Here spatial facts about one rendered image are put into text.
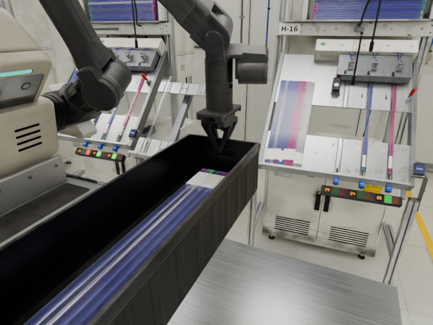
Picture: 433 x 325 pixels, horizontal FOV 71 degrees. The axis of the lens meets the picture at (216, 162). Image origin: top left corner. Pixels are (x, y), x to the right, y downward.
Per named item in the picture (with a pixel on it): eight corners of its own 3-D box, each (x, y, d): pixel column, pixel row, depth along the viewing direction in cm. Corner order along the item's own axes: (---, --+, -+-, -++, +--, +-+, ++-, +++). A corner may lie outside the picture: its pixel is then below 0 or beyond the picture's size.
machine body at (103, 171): (165, 220, 233) (158, 144, 207) (91, 203, 254) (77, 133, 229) (198, 182, 288) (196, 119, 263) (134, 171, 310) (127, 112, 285)
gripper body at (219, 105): (241, 112, 68) (241, 78, 65) (224, 125, 60) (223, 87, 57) (215, 109, 71) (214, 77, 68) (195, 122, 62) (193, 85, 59)
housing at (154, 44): (166, 62, 206) (158, 47, 193) (107, 60, 221) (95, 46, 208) (170, 53, 209) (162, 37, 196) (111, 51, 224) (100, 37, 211)
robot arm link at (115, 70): (81, 78, 71) (71, 89, 67) (104, 51, 65) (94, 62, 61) (114, 104, 75) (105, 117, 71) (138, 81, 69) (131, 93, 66)
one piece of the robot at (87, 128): (51, 129, 76) (46, 85, 71) (67, 124, 80) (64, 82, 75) (82, 140, 73) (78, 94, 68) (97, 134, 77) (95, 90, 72)
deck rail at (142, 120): (135, 150, 181) (130, 146, 176) (132, 150, 182) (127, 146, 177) (170, 57, 206) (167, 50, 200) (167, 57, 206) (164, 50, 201)
